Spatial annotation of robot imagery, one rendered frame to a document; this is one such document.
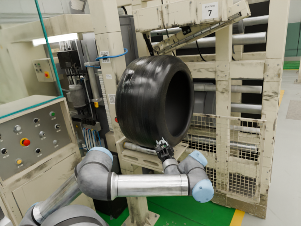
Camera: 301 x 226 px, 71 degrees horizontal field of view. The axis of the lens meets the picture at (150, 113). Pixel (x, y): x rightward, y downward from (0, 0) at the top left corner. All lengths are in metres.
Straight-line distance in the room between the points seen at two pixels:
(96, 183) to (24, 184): 0.87
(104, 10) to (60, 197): 1.04
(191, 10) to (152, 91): 0.57
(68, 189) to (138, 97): 0.54
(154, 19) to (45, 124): 1.02
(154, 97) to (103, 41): 0.56
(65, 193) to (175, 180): 0.46
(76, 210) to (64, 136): 1.32
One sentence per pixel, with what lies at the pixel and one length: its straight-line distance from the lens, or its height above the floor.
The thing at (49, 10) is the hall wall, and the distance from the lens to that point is 11.99.
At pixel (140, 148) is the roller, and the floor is 0.91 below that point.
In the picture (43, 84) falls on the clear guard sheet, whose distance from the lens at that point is 1.55.
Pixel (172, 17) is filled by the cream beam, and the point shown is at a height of 1.70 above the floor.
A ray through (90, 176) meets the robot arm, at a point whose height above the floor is 1.19.
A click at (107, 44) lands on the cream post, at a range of 1.42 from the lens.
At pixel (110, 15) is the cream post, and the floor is 1.75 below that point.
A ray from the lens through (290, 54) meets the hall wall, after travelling 10.20.
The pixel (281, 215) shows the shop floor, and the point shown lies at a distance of 2.36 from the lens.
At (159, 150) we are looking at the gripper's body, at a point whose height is 1.09.
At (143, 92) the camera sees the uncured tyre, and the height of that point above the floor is 1.34.
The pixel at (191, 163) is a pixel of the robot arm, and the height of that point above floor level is 1.12.
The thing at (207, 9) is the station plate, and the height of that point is 1.71.
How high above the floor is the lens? 1.62
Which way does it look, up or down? 21 degrees down
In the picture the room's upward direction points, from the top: 7 degrees counter-clockwise
